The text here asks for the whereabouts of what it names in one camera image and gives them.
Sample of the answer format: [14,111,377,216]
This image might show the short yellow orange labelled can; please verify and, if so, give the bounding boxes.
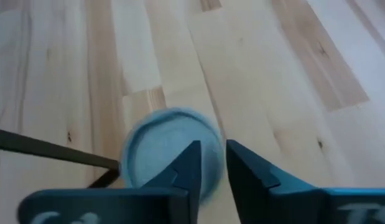
[119,107,226,206]

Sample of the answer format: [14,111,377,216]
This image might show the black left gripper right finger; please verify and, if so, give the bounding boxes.
[225,139,385,224]

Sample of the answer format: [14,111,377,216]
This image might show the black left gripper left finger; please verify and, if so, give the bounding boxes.
[17,139,202,224]

